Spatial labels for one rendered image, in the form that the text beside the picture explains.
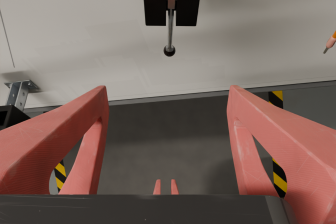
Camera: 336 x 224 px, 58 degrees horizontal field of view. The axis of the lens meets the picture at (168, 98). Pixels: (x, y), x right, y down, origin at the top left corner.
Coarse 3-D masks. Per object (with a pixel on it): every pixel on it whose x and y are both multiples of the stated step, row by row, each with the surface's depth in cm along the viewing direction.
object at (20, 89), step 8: (24, 80) 49; (16, 88) 50; (24, 88) 49; (8, 96) 48; (16, 96) 50; (24, 96) 49; (8, 104) 48; (16, 104) 47; (24, 104) 49; (0, 112) 45; (8, 112) 44; (16, 112) 45; (0, 120) 47; (8, 120) 43; (16, 120) 45; (24, 120) 47; (0, 128) 43
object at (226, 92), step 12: (288, 84) 50; (300, 84) 50; (312, 84) 50; (324, 84) 49; (156, 96) 54; (168, 96) 54; (180, 96) 53; (192, 96) 53; (204, 96) 53; (24, 108) 58; (36, 108) 58; (48, 108) 58
